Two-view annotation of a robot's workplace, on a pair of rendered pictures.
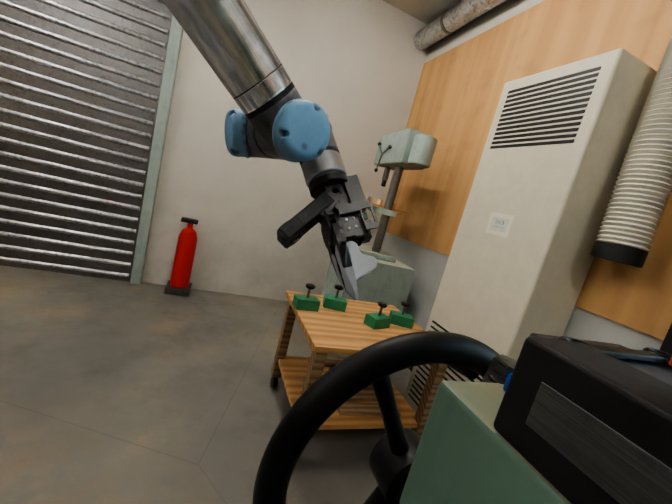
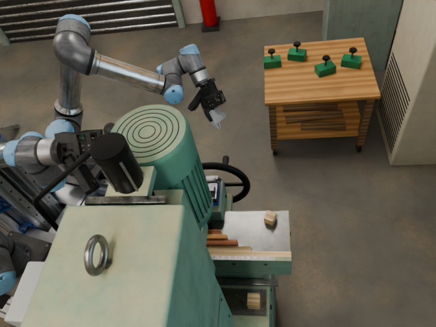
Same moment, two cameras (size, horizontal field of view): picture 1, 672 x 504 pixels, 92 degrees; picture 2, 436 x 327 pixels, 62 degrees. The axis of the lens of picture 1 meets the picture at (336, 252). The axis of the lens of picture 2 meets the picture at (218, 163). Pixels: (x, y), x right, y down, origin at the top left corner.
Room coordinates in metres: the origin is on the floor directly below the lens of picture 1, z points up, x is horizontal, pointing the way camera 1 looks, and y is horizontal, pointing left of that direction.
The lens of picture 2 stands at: (-0.39, -0.67, 2.02)
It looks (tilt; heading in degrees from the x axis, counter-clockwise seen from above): 51 degrees down; 37
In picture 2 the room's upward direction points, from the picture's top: 14 degrees counter-clockwise
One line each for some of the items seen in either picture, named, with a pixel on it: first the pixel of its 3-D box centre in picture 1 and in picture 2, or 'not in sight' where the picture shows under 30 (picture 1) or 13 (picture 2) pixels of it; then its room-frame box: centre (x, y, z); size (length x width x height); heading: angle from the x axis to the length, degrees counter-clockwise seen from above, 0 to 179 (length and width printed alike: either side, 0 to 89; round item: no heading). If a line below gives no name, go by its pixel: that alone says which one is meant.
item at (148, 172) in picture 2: not in sight; (125, 178); (-0.16, -0.29, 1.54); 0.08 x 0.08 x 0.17; 21
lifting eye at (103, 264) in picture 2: not in sight; (97, 255); (-0.30, -0.35, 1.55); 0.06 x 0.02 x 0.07; 21
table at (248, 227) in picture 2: not in sight; (205, 228); (0.06, -0.20, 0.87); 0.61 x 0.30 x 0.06; 111
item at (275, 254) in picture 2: not in sight; (198, 255); (-0.06, -0.24, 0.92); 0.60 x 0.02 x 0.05; 111
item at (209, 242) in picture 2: not in sight; (205, 244); (-0.01, -0.25, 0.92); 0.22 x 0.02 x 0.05; 111
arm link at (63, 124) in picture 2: not in sight; (64, 138); (0.18, 0.53, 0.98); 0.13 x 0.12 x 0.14; 34
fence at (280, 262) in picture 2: not in sight; (197, 261); (-0.07, -0.25, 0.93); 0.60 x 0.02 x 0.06; 111
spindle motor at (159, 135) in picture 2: not in sight; (166, 175); (-0.03, -0.24, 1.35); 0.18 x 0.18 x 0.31
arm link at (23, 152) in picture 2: not in sight; (28, 153); (-0.10, 0.19, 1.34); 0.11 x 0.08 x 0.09; 111
